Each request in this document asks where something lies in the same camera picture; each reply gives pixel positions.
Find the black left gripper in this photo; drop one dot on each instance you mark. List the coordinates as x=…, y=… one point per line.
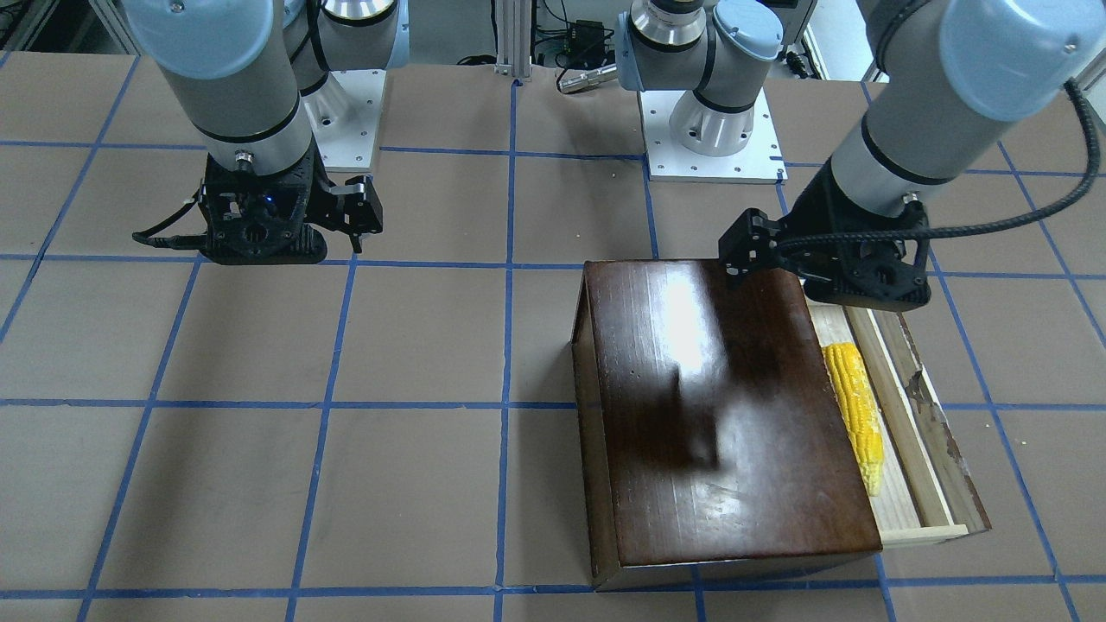
x=821, y=212

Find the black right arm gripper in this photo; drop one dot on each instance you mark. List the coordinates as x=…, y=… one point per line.
x=352, y=205

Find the yellow corn cob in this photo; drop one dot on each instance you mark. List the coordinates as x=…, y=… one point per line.
x=859, y=409

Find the light wood drawer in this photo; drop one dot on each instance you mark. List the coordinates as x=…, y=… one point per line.
x=927, y=495

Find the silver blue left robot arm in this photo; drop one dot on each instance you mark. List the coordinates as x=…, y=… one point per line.
x=962, y=73

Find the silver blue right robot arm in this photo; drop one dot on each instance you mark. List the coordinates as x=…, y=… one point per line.
x=257, y=80

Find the dark wooden drawer cabinet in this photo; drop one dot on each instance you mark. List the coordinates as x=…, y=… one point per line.
x=710, y=433

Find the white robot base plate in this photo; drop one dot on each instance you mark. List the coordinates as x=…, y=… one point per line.
x=687, y=142

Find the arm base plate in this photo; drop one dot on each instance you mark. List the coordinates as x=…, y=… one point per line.
x=345, y=110

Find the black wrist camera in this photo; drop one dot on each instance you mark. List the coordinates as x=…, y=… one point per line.
x=863, y=274

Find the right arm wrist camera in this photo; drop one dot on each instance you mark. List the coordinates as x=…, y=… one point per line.
x=251, y=219

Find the aluminium frame post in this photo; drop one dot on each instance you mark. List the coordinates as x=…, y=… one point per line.
x=513, y=32

